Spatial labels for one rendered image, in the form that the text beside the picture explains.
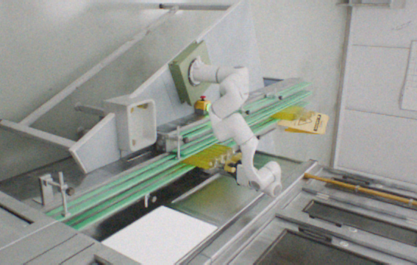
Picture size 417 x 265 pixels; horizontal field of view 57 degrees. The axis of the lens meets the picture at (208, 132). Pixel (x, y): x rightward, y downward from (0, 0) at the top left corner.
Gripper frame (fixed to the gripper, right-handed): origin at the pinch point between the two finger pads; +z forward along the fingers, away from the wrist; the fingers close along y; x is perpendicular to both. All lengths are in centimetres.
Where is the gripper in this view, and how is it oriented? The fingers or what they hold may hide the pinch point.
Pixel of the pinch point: (232, 168)
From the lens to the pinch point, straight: 186.0
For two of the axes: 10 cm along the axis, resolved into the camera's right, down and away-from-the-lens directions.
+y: 0.1, -9.5, -3.2
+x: -7.7, 2.0, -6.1
